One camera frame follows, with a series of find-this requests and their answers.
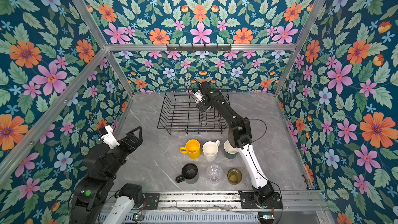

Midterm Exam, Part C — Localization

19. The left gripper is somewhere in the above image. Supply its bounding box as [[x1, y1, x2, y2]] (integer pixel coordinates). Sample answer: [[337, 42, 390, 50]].
[[104, 124, 144, 181]]

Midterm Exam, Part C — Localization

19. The yellow mug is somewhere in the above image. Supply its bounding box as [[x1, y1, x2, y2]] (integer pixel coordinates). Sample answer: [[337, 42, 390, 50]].
[[180, 140, 201, 159]]

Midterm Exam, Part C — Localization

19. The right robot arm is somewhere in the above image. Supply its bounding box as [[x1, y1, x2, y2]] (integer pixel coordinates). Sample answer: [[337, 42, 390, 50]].
[[197, 81, 275, 207]]

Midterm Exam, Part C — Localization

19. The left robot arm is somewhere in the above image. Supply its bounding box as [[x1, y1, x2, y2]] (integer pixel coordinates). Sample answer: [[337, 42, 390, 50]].
[[69, 125, 143, 224]]

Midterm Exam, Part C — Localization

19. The white faceted mug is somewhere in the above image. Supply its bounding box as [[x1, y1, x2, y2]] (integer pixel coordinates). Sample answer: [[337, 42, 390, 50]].
[[203, 140, 220, 162]]

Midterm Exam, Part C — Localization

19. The dark green mug white inside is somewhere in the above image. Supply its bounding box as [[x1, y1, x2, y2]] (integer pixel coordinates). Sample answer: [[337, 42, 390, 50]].
[[223, 140, 238, 159]]

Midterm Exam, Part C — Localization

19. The black mug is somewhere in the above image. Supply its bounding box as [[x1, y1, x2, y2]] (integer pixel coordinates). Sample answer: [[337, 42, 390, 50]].
[[175, 163, 199, 184]]

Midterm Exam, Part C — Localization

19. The clear glass cup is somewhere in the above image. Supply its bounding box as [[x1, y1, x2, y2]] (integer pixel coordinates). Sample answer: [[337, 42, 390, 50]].
[[207, 164, 223, 182]]

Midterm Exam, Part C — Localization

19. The olive green glass cup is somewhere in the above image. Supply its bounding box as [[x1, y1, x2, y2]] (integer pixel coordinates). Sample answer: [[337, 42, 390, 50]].
[[227, 168, 243, 185]]

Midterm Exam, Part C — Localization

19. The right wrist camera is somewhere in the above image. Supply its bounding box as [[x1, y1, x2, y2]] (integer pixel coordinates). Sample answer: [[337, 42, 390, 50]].
[[191, 91, 203, 102]]

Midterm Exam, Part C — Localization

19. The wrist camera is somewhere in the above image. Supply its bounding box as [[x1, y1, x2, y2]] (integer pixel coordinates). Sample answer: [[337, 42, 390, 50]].
[[96, 125, 120, 149], [191, 91, 203, 102]]

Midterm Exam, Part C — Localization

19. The black wire dish rack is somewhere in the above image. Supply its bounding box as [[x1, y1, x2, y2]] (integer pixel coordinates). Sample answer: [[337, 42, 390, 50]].
[[157, 90, 228, 134]]

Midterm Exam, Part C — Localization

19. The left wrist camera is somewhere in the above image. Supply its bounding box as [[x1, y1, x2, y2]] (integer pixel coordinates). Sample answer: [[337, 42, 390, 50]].
[[96, 125, 120, 149]]

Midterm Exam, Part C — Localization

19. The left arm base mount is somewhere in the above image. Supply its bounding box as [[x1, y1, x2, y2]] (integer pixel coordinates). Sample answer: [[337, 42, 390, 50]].
[[138, 192, 160, 211]]

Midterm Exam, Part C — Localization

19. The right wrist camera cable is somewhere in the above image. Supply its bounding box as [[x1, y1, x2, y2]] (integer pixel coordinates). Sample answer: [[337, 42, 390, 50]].
[[247, 118, 267, 145]]

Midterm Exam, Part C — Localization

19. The black hook rail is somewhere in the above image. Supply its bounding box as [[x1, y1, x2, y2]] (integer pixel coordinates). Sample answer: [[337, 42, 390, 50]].
[[166, 44, 232, 52]]

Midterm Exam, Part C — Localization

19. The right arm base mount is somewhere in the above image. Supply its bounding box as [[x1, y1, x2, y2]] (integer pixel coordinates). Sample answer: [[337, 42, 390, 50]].
[[238, 190, 283, 209]]

